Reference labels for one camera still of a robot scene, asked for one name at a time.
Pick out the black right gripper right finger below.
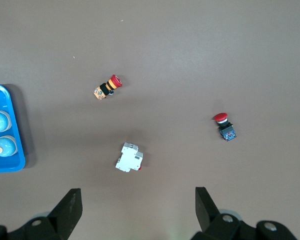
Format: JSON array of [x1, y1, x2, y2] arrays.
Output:
[[191, 187, 256, 240]]

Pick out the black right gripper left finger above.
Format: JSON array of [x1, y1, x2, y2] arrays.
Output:
[[24, 188, 83, 240]]

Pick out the blue desk bell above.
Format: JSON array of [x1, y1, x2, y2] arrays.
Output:
[[0, 135, 18, 158], [0, 110, 12, 133]]

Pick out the blue plastic tray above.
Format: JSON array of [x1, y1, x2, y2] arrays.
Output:
[[0, 84, 26, 174]]

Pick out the white circuit breaker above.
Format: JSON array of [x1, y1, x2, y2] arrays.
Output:
[[115, 142, 145, 173]]

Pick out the red mushroom push button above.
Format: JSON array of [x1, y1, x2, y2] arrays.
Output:
[[213, 112, 238, 142]]

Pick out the yellow red emergency stop button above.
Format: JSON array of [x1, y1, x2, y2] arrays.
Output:
[[92, 74, 123, 101]]

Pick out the brown table cover sheet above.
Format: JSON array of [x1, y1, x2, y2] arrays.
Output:
[[0, 0, 300, 240]]

